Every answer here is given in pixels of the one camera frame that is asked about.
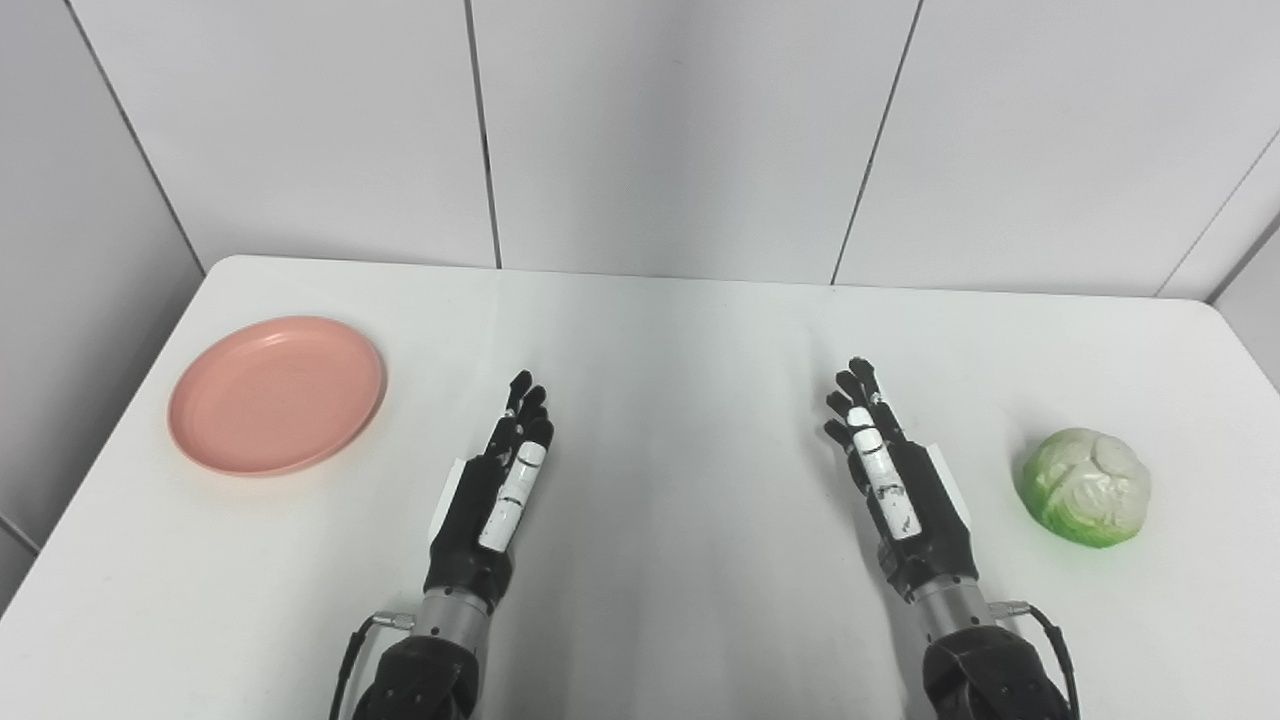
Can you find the pink round plate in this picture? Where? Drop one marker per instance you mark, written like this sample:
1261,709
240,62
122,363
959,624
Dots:
276,394

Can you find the green white cabbage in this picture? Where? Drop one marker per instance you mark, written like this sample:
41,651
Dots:
1086,486

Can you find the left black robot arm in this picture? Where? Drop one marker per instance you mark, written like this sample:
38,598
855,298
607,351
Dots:
425,655

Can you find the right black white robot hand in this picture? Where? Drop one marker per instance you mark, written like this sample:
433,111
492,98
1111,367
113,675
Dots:
915,500

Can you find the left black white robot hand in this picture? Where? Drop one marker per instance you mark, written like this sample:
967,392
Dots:
480,505

